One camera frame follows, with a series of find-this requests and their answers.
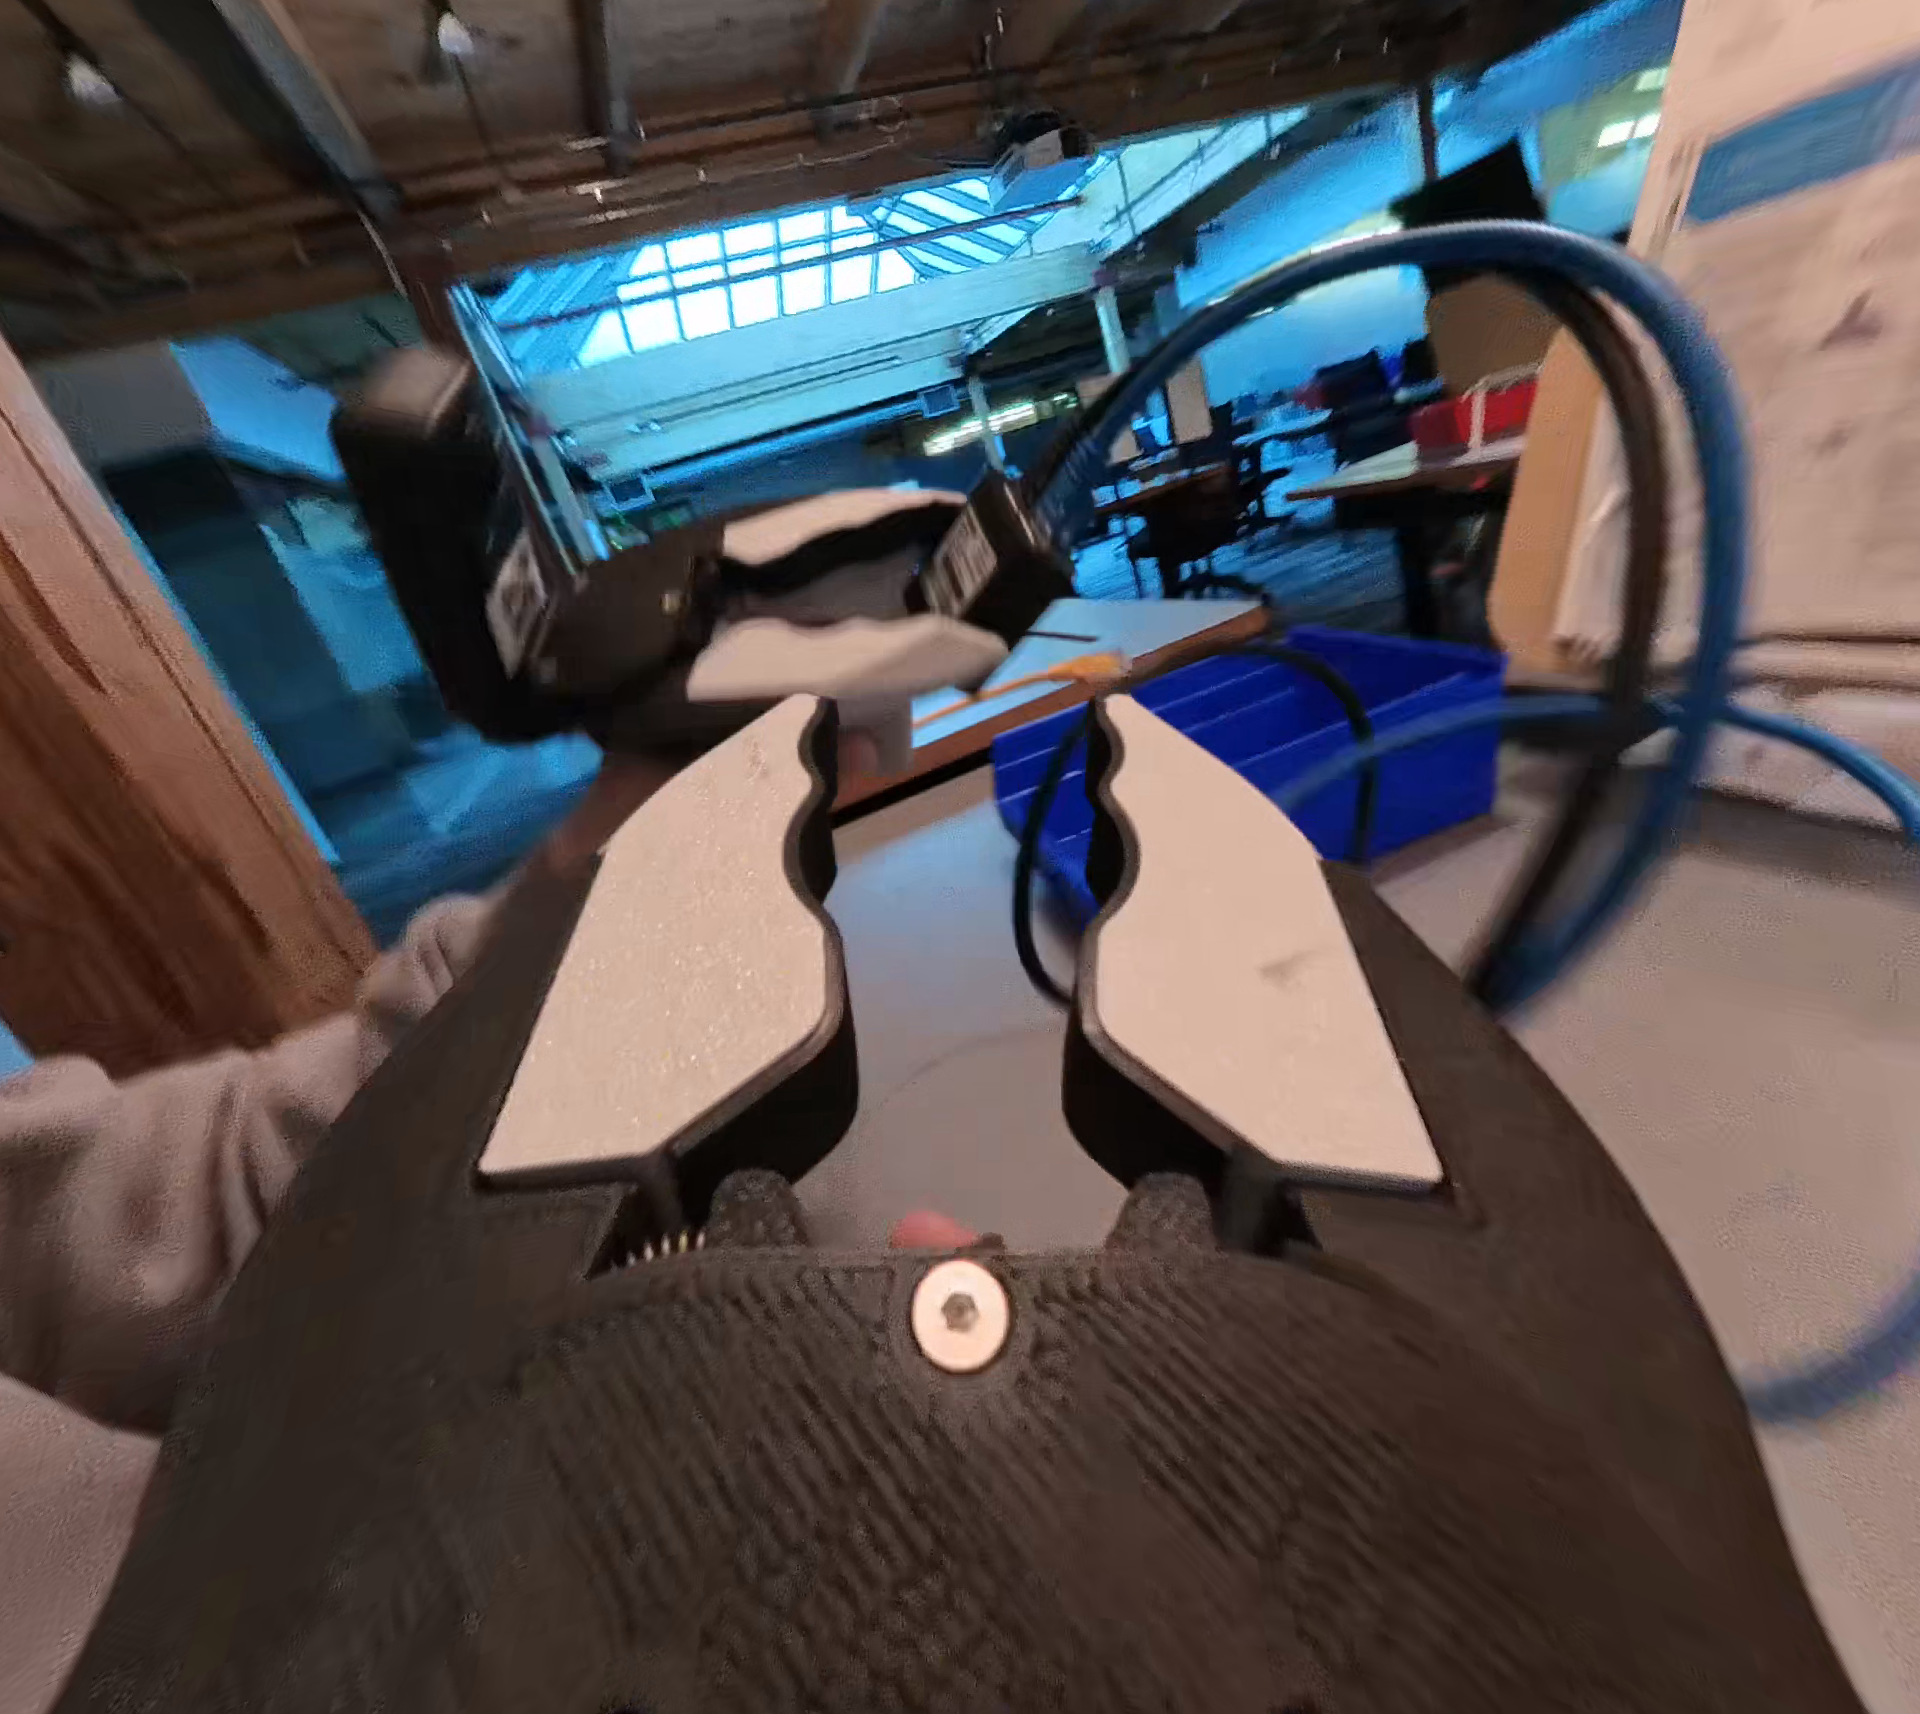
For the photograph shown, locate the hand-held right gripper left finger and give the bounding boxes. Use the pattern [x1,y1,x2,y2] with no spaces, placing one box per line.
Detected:
[475,691,861,1195]

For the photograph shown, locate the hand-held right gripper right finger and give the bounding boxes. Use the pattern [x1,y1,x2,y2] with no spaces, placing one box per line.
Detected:
[1057,691,1450,1198]

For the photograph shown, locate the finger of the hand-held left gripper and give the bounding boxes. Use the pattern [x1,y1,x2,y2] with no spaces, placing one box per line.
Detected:
[720,486,980,577]
[684,611,1013,775]

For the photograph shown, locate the black ethernet splitter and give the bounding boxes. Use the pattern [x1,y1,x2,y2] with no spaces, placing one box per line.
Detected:
[914,476,1080,665]

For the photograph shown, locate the yellow ethernet cable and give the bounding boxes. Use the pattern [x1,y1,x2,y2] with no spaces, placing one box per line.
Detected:
[973,649,1129,704]

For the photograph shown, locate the blue plastic bin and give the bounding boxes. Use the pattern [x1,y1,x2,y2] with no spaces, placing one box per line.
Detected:
[990,623,1506,914]

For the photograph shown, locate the black ethernet cable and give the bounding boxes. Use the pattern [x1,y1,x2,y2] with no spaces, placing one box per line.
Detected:
[1012,229,1674,1012]

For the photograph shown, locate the blue ethernet cable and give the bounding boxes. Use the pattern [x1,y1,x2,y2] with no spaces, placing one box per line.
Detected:
[1033,221,1920,1424]

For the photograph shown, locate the person's left forearm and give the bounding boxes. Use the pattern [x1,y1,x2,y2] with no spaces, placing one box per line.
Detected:
[0,888,512,1714]

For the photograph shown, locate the grey desk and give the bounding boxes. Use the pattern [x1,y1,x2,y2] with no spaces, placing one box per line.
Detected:
[824,596,1920,1714]

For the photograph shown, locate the red plastic bin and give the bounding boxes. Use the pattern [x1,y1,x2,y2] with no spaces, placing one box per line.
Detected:
[1409,378,1539,457]

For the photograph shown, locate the wooden document stand with sheet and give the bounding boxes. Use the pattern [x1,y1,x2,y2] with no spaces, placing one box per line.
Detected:
[1499,0,1920,697]

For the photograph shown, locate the wooden post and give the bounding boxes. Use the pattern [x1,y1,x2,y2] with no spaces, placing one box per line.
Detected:
[0,334,377,1073]

